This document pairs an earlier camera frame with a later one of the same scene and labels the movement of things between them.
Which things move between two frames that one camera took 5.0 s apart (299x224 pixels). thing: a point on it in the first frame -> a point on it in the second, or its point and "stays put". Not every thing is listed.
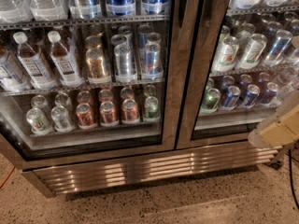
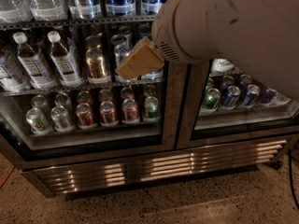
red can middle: (107, 113) stays put
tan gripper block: (277, 129) -> (175, 32)
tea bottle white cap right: (65, 67) stays put
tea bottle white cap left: (37, 75) stays put
